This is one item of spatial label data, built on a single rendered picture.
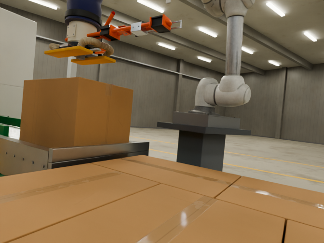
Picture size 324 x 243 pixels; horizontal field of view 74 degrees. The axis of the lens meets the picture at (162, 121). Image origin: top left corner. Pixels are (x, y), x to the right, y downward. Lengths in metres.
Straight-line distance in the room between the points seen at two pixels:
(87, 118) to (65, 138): 0.15
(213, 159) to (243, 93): 0.51
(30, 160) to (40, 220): 0.66
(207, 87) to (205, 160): 0.51
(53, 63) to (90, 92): 11.66
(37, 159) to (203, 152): 0.98
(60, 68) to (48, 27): 2.05
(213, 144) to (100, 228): 1.20
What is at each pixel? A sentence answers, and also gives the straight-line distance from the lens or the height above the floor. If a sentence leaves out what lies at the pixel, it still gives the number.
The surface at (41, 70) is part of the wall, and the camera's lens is 12.69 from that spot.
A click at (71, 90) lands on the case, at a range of 1.20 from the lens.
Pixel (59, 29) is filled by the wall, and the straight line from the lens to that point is 13.30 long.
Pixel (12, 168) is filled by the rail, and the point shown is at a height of 0.46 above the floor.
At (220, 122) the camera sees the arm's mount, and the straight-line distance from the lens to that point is 1.49.
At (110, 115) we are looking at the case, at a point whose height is 0.77.
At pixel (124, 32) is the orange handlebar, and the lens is 1.30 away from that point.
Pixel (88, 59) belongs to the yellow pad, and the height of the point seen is 1.12.
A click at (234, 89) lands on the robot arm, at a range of 1.50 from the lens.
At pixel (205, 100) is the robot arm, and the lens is 1.59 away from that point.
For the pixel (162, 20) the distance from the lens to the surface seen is 1.15.
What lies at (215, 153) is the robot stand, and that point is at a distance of 1.62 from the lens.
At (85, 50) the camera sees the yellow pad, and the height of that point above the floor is 1.12.
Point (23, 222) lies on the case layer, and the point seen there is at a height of 0.54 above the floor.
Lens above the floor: 0.78
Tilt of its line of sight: 1 degrees down
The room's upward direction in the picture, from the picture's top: 5 degrees clockwise
